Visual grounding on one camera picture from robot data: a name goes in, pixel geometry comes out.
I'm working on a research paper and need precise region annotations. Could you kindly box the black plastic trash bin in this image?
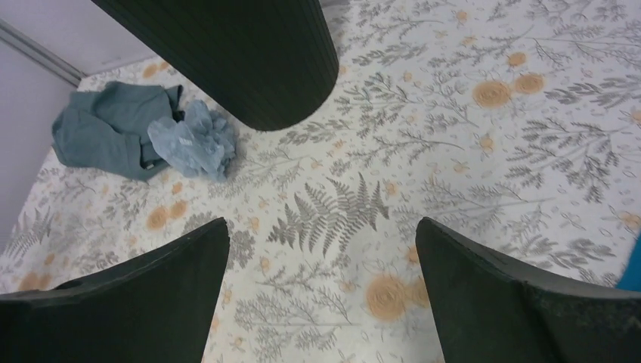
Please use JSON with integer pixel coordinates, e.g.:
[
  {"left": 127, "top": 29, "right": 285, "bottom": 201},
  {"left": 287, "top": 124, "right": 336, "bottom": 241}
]
[{"left": 98, "top": 0, "right": 339, "bottom": 131}]

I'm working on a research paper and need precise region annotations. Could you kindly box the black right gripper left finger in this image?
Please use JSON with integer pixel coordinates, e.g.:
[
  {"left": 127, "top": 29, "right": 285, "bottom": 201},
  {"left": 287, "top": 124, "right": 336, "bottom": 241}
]
[{"left": 1, "top": 218, "right": 230, "bottom": 362}]

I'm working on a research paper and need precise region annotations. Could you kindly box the grey-blue crumpled cloth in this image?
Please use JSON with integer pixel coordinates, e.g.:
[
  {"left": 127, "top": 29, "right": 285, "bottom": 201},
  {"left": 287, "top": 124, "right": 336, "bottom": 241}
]
[{"left": 51, "top": 81, "right": 183, "bottom": 182}]

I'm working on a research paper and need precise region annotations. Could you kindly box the light blue plastic trash bag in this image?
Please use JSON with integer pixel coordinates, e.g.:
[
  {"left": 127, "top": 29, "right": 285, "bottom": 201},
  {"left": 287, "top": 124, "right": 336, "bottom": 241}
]
[{"left": 147, "top": 100, "right": 237, "bottom": 182}]

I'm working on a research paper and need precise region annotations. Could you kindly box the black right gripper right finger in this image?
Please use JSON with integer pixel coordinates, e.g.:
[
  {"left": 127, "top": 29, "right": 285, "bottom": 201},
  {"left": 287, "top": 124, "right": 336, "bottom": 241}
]
[{"left": 415, "top": 217, "right": 640, "bottom": 362}]

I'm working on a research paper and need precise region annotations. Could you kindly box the floral patterned table mat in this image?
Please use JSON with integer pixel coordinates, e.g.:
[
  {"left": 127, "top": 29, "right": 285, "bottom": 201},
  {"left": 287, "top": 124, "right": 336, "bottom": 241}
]
[{"left": 1, "top": 1, "right": 640, "bottom": 362}]

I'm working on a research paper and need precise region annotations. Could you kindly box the bright blue cloth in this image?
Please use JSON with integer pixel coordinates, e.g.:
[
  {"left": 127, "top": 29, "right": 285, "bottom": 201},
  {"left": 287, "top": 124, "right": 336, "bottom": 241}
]
[{"left": 615, "top": 235, "right": 641, "bottom": 292}]

